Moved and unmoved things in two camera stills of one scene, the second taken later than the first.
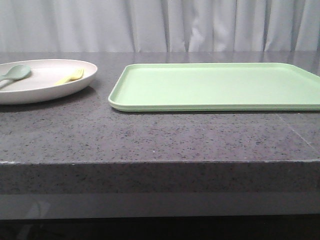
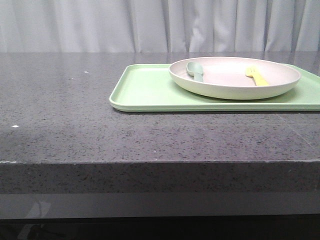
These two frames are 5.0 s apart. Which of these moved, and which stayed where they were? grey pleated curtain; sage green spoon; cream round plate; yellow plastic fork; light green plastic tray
Moved: cream round plate; yellow plastic fork; sage green spoon
Stayed: light green plastic tray; grey pleated curtain
